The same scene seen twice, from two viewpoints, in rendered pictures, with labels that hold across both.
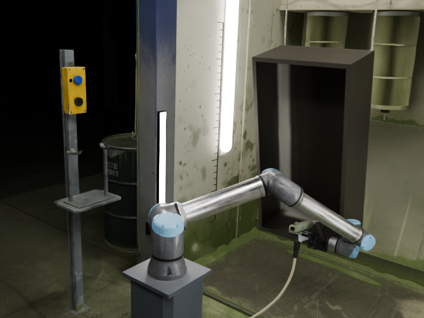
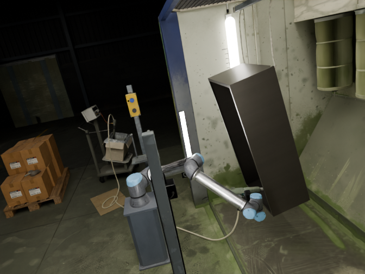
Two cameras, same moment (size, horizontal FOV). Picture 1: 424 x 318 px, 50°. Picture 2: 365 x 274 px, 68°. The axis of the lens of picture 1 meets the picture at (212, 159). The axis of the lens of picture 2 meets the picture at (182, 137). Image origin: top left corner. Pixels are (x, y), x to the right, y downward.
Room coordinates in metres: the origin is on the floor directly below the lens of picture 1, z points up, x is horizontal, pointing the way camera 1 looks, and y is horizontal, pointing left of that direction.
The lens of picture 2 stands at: (0.80, -1.82, 1.94)
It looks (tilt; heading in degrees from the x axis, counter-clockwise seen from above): 18 degrees down; 47
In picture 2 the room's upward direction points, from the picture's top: 11 degrees counter-clockwise
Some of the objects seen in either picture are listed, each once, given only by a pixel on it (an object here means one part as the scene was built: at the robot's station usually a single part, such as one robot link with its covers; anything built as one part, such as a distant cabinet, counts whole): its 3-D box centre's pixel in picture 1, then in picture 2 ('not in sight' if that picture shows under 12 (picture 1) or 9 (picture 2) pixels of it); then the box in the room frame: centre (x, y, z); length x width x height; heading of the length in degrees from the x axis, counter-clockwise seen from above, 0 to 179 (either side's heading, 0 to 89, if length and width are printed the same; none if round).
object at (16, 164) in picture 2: not in sight; (19, 159); (1.76, 3.20, 0.69); 0.38 x 0.29 x 0.36; 54
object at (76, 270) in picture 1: (72, 188); (144, 151); (2.61, 0.84, 0.82); 0.06 x 0.06 x 1.64; 52
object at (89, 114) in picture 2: not in sight; (108, 142); (2.95, 2.33, 0.64); 0.73 x 0.50 x 1.27; 132
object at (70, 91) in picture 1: (74, 90); (133, 105); (2.57, 0.79, 1.42); 0.12 x 0.06 x 0.26; 142
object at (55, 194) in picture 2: not in sight; (41, 189); (1.89, 3.11, 0.07); 1.20 x 0.80 x 0.14; 59
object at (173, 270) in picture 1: (167, 261); (138, 197); (1.99, 0.19, 0.69); 0.19 x 0.19 x 0.10
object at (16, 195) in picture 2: not in sight; (18, 188); (1.54, 2.89, 0.32); 0.38 x 0.29 x 0.36; 61
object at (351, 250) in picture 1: (347, 248); (257, 213); (2.40, -0.80, 0.60); 0.12 x 0.09 x 0.10; 58
